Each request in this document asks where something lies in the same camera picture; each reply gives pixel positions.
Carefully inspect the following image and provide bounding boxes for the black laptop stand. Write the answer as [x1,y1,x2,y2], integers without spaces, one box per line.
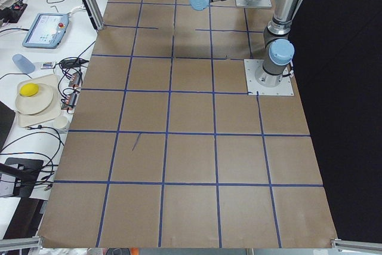
[1,157,44,198]

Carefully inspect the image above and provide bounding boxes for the white paper cup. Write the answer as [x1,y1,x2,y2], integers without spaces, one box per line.
[53,116,70,133]

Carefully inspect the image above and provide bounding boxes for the beige plate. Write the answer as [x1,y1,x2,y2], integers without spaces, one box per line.
[15,84,54,115]

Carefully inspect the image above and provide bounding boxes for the yellow lemon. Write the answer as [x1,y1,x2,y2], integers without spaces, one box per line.
[19,83,39,97]

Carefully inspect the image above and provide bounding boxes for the teach pendant near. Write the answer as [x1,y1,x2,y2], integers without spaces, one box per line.
[22,13,69,49]

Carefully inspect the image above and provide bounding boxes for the beige tray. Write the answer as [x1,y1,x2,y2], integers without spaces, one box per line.
[15,74,61,128]

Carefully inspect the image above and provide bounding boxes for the blue plastic cup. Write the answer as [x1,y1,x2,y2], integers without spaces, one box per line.
[12,54,35,74]

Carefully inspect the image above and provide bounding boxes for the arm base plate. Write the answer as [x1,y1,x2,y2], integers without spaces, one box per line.
[235,0,272,10]
[244,59,294,96]

